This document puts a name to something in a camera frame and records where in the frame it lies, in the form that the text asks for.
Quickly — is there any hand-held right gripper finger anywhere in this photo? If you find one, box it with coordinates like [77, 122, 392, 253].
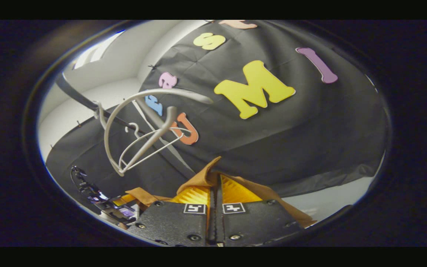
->
[126, 185, 216, 246]
[215, 174, 303, 246]

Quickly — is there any brown shirt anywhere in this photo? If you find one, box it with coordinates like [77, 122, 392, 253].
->
[125, 156, 317, 228]

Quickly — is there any white plastic hanger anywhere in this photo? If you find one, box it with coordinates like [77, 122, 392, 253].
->
[118, 122, 192, 172]
[94, 88, 214, 177]

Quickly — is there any black backdrop cloth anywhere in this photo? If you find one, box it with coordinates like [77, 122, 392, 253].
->
[46, 20, 388, 219]

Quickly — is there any ceiling light panel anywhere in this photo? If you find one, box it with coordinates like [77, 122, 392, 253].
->
[73, 30, 126, 70]

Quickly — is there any black clothes rail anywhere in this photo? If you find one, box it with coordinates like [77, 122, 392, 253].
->
[55, 72, 196, 180]

